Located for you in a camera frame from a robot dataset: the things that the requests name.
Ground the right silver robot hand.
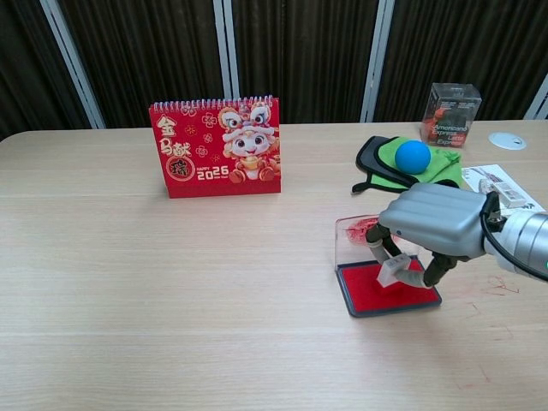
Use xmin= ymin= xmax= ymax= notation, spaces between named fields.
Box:
xmin=364 ymin=182 xmax=501 ymax=290

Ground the white red stamp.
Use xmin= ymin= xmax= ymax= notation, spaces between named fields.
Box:
xmin=375 ymin=254 xmax=411 ymax=289

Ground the red ink pad with lid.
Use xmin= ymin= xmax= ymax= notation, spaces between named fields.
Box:
xmin=334 ymin=215 xmax=444 ymax=319

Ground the blue ball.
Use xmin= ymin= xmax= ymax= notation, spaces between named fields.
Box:
xmin=394 ymin=139 xmax=432 ymax=175

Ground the printed paper card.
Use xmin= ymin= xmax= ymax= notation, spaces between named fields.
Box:
xmin=461 ymin=164 xmax=539 ymax=211

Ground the green black cloth pouch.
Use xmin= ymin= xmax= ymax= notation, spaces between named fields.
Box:
xmin=351 ymin=135 xmax=462 ymax=194

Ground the clear coffee packaging box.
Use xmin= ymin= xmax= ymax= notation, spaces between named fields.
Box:
xmin=420 ymin=82 xmax=483 ymax=150

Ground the red 2026 desk calendar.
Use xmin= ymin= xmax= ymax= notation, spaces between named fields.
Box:
xmin=148 ymin=94 xmax=283 ymax=200

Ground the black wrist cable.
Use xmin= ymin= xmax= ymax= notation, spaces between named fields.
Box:
xmin=479 ymin=191 xmax=548 ymax=282

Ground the silver table cable grommet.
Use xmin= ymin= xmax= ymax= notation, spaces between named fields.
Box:
xmin=489 ymin=131 xmax=527 ymax=151

